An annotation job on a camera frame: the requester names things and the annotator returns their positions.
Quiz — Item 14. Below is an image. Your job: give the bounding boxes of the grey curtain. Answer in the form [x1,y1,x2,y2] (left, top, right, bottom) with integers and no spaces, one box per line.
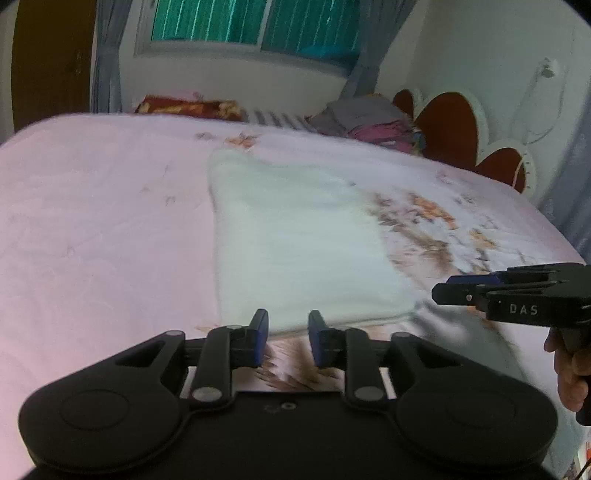
[90,0,123,114]
[339,0,409,100]

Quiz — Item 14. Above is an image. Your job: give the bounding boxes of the red patterned pillow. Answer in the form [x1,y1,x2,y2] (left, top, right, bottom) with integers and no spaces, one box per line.
[134,95,245,121]

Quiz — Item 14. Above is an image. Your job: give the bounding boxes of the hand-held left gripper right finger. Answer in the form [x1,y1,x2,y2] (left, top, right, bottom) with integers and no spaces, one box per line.
[308,310,467,411]

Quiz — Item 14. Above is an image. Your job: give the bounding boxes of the striped pillow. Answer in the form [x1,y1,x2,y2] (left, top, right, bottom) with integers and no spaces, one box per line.
[245,108,319,130]

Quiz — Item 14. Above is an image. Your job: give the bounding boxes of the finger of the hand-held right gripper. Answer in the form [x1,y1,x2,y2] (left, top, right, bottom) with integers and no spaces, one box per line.
[446,265,561,286]
[431,281,495,306]

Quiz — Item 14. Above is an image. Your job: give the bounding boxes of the brown scalloped headboard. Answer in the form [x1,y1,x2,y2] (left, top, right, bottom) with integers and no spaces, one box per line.
[392,88,536,195]

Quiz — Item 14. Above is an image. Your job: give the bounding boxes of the pile of folded clothes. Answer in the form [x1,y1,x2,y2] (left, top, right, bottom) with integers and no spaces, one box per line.
[307,95,426,155]

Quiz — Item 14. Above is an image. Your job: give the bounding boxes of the white fleece cloth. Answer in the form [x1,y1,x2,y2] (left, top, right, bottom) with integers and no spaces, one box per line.
[207,147,421,335]

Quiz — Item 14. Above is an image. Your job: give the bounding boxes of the blue grey hanging cloth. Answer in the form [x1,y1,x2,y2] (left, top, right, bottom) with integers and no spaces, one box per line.
[538,106,591,266]

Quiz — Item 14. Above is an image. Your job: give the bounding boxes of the brown wooden door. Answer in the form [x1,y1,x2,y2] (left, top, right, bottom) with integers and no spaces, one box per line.
[11,0,98,134]

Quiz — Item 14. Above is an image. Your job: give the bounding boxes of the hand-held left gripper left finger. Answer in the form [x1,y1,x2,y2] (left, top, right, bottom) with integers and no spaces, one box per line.
[113,308,270,411]

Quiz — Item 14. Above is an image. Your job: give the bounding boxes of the white wall cable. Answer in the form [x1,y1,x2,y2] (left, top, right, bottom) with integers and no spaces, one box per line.
[512,60,568,144]

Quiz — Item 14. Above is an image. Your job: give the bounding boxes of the person's right hand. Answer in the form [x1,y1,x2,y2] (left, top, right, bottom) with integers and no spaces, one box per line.
[544,329,591,414]

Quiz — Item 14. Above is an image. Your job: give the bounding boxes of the window with green shutters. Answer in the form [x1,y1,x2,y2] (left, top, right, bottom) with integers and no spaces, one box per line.
[134,0,363,77]

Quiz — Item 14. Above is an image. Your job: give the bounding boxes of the pink floral bed sheet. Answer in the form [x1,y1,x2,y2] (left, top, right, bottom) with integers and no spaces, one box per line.
[0,113,587,480]

